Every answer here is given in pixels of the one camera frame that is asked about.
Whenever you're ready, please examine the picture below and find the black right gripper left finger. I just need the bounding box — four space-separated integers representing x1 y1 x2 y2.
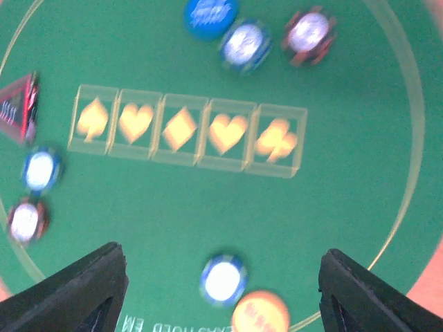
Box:
1 242 129 331

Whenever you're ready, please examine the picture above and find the blue 50 chip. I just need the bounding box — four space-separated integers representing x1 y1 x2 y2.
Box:
21 146 63 196
219 19 273 75
199 254 248 307

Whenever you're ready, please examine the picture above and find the orange big blind button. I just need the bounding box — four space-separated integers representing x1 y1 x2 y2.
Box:
231 290 290 332

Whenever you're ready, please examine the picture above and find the blue small blind button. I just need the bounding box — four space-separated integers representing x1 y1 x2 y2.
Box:
183 0 239 40

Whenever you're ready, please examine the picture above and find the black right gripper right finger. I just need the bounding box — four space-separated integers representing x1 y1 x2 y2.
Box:
318 249 442 332

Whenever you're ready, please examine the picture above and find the brown 100 chip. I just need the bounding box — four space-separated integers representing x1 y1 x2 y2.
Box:
281 6 336 66
7 196 50 245

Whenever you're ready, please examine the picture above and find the triangular all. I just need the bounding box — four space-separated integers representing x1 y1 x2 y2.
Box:
1 72 39 145

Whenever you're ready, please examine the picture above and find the round green poker mat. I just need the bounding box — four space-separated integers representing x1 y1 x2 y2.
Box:
1 1 442 331

